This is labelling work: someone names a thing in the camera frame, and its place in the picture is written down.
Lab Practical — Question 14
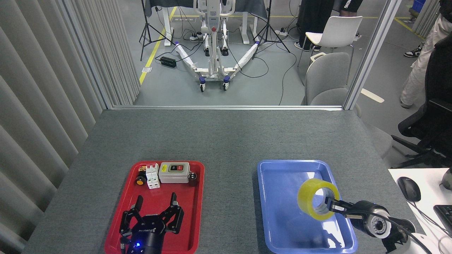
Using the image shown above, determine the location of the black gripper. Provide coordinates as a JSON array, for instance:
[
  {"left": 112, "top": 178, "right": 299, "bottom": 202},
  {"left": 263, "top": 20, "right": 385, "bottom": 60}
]
[
  {"left": 119, "top": 192, "right": 185, "bottom": 254},
  {"left": 324, "top": 196, "right": 380, "bottom": 233}
]

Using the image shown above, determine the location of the yellow tape roll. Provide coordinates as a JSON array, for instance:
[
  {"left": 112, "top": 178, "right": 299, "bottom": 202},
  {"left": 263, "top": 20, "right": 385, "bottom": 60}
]
[{"left": 297, "top": 178, "right": 340, "bottom": 221}]

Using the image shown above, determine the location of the white circuit breaker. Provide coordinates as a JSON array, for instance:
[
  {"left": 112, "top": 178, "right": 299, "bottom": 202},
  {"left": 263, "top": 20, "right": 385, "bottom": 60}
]
[{"left": 146, "top": 163, "right": 160, "bottom": 189}]

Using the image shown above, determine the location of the red plastic tray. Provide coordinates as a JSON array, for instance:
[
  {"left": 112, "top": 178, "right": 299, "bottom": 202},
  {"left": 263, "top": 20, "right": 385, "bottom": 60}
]
[{"left": 105, "top": 161, "right": 205, "bottom": 254}]

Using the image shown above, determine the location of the blue plastic tray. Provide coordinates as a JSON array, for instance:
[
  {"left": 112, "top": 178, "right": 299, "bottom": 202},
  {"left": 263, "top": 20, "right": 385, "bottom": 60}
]
[{"left": 257, "top": 160, "right": 358, "bottom": 254}]

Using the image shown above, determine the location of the black computer mouse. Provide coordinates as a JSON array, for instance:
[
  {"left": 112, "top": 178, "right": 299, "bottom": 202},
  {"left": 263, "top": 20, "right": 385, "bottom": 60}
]
[{"left": 397, "top": 176, "right": 421, "bottom": 202}]

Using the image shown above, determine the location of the white desk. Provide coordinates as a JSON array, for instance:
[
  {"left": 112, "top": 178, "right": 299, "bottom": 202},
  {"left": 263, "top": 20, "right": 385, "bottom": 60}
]
[{"left": 388, "top": 168, "right": 452, "bottom": 254}]

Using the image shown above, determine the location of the black keyboard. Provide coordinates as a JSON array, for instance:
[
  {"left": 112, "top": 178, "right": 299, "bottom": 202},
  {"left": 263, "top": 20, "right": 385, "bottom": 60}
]
[{"left": 433, "top": 205, "right": 452, "bottom": 236}]

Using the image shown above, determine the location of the grey rounded object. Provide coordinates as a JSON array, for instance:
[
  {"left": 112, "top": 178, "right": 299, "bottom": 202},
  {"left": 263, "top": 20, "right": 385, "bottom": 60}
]
[{"left": 440, "top": 168, "right": 452, "bottom": 191}]

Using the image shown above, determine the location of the pale wooden plank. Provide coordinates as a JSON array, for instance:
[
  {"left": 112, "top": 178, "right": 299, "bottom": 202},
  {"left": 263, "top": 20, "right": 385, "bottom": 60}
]
[{"left": 361, "top": 88, "right": 385, "bottom": 103}]

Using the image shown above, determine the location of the grey chair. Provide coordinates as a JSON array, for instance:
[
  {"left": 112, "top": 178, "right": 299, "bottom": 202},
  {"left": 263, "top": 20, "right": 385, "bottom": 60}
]
[{"left": 301, "top": 53, "right": 393, "bottom": 157}]

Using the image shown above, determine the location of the black office chair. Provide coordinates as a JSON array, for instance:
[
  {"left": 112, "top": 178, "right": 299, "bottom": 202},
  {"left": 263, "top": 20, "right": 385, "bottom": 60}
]
[{"left": 391, "top": 34, "right": 452, "bottom": 169}]

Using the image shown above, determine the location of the person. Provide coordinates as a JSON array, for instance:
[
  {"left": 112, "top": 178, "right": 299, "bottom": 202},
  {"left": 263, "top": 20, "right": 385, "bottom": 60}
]
[
  {"left": 291, "top": 0, "right": 363, "bottom": 52},
  {"left": 400, "top": 0, "right": 452, "bottom": 109}
]

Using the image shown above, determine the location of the white stand on wheels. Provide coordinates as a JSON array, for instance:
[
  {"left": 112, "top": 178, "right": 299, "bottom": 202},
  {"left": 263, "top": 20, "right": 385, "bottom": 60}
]
[{"left": 175, "top": 0, "right": 261, "bottom": 93}]

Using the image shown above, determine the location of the white chair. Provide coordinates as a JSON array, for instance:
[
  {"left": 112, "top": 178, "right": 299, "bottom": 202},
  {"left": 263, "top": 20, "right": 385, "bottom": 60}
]
[{"left": 298, "top": 16, "right": 363, "bottom": 85}]

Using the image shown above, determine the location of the black tripod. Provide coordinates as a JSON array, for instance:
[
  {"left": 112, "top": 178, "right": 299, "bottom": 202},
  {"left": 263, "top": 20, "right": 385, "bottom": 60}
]
[
  {"left": 139, "top": 0, "right": 176, "bottom": 61},
  {"left": 252, "top": 0, "right": 291, "bottom": 60}
]

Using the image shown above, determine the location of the grey switch box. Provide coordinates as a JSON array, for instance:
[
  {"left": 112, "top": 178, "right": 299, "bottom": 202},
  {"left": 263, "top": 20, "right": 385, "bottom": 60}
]
[{"left": 158, "top": 162, "right": 191, "bottom": 184}]

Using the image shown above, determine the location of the black mouse cable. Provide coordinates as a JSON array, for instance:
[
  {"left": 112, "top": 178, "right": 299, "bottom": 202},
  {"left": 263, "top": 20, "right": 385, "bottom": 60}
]
[{"left": 411, "top": 201, "right": 452, "bottom": 237}]

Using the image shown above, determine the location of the silver table edge rail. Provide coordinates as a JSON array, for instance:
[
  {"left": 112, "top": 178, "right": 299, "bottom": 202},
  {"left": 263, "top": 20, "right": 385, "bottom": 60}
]
[{"left": 112, "top": 105, "right": 344, "bottom": 111}]

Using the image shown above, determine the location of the silver post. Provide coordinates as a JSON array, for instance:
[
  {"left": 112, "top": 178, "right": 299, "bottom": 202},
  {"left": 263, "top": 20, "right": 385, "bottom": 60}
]
[{"left": 343, "top": 0, "right": 402, "bottom": 110}]

